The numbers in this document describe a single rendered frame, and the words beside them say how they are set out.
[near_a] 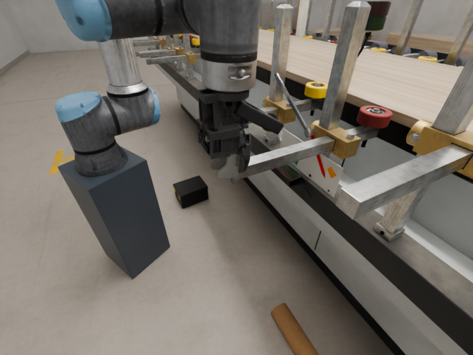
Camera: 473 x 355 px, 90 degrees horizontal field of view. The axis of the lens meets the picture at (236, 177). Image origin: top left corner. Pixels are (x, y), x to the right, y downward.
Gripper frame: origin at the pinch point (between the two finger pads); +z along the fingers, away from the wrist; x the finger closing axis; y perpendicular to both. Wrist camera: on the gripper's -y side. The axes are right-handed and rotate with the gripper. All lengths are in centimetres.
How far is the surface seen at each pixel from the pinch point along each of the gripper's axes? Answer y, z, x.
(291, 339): -19, 75, 16
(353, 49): -29.0, -24.1, -2.5
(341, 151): -27.4, -2.3, 3.9
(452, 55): -137, -13, -31
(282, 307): -22, 74, 5
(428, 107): -59, -9, 4
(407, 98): -60, -9, -4
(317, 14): -690, 0, -745
